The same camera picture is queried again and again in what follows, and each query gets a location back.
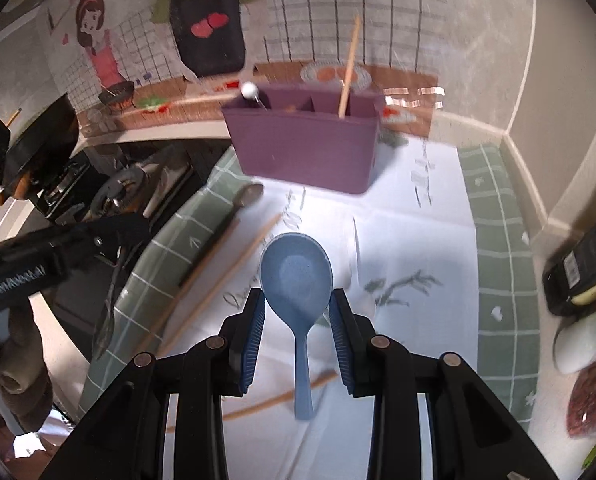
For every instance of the dark soy sauce bottle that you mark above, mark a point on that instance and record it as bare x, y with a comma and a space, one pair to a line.
582, 265

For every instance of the black gas stove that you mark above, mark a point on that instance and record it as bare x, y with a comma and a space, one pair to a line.
123, 195

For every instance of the yellow lid chili jar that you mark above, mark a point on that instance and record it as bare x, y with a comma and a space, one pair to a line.
595, 407

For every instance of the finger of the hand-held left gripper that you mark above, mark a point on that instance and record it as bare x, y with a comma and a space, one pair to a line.
125, 232

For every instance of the purple utensil holder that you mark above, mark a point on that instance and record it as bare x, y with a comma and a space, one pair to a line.
303, 140

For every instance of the wooden chopstick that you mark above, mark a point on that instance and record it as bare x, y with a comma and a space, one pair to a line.
273, 402
350, 65
223, 285
158, 320

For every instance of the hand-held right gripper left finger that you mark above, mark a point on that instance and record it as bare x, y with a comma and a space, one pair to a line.
253, 340

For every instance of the cartoon couple wall poster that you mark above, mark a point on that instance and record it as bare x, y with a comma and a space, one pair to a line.
103, 60

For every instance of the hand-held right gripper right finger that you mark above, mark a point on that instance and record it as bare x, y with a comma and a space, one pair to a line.
340, 340

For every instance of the green and white checked tablecloth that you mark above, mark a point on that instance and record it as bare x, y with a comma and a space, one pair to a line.
417, 270

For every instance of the white shaker with teal cap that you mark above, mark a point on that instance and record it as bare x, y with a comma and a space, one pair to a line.
582, 347

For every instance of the dark slim spoon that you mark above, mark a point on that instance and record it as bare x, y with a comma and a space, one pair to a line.
109, 305

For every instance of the person's left hand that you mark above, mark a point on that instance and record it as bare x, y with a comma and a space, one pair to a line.
18, 365

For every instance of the dark spoon with white ball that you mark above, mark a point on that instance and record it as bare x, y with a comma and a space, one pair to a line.
250, 91

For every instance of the small brown wooden spoon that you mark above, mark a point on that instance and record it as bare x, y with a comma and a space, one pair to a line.
245, 197

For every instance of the blue rice spoon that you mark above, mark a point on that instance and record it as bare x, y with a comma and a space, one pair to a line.
295, 280

